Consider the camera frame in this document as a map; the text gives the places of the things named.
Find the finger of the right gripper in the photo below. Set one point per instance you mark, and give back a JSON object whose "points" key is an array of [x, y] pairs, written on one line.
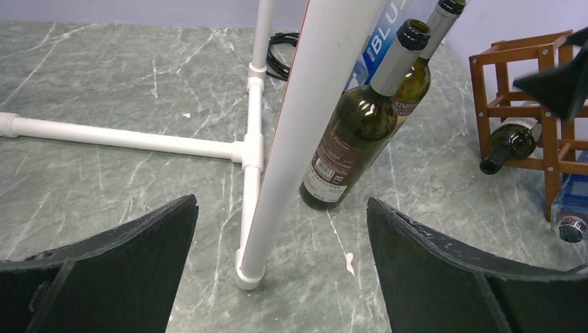
{"points": [[563, 90]]}

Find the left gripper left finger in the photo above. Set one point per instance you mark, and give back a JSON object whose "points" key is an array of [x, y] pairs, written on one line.
{"points": [[124, 279]]}

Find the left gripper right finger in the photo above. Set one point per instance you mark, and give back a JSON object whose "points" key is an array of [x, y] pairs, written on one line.
{"points": [[432, 282]]}

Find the dark green wine bottle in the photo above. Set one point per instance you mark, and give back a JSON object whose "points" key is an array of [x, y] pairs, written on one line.
{"points": [[362, 123]]}

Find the dark wine bottle cream label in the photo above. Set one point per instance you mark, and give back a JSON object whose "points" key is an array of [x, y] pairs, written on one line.
{"points": [[514, 140]]}

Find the brown wooden wine rack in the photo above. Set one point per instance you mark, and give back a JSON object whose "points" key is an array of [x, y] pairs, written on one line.
{"points": [[493, 98]]}

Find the blue clear bottle lying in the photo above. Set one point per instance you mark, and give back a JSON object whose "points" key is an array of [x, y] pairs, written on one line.
{"points": [[569, 210]]}

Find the green wine bottle silver neck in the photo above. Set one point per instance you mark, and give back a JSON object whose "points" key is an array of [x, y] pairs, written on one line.
{"points": [[417, 81]]}

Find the tall blue liquid bottle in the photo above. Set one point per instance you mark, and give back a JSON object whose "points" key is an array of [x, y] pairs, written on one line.
{"points": [[393, 15]]}

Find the white PVC pipe frame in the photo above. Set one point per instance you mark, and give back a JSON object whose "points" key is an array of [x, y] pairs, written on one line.
{"points": [[332, 32]]}

